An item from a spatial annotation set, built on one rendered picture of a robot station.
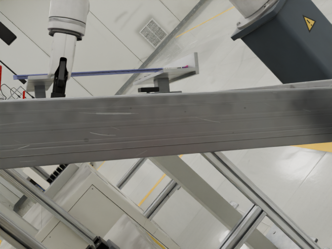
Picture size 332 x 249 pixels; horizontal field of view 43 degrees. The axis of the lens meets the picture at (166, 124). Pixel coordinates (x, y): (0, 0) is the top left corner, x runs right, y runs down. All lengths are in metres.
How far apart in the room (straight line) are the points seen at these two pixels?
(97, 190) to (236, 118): 1.49
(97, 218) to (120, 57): 6.93
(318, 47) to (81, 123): 0.97
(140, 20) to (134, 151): 8.50
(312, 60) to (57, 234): 1.26
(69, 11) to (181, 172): 0.66
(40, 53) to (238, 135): 8.17
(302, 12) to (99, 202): 1.16
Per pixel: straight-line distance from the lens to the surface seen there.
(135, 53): 8.76
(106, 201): 1.92
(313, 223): 1.63
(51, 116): 0.40
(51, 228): 1.92
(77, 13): 0.99
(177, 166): 1.37
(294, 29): 1.24
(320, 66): 1.27
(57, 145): 0.40
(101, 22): 8.73
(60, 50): 0.96
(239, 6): 1.27
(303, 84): 0.60
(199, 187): 1.41
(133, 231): 1.01
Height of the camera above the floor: 0.96
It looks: 14 degrees down
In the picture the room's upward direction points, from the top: 47 degrees counter-clockwise
